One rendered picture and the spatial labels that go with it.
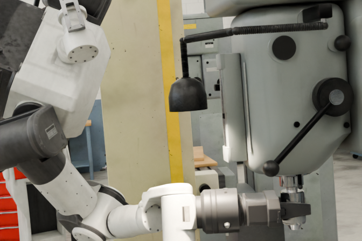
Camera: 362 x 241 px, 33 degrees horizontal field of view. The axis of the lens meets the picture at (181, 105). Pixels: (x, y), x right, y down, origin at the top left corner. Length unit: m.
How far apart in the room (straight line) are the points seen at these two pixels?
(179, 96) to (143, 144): 1.81
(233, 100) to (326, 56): 0.19
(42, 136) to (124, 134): 1.69
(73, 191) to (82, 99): 0.20
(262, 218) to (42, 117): 0.48
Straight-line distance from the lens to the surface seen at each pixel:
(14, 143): 1.23
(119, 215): 1.34
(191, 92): 1.09
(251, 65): 1.12
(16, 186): 1.64
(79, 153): 10.21
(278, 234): 1.58
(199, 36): 1.07
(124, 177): 2.91
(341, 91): 1.11
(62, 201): 1.34
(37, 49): 1.35
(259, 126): 1.12
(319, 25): 1.05
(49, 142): 1.23
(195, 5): 10.39
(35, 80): 1.31
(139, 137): 2.89
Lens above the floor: 1.52
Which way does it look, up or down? 3 degrees down
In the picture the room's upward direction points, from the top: 4 degrees counter-clockwise
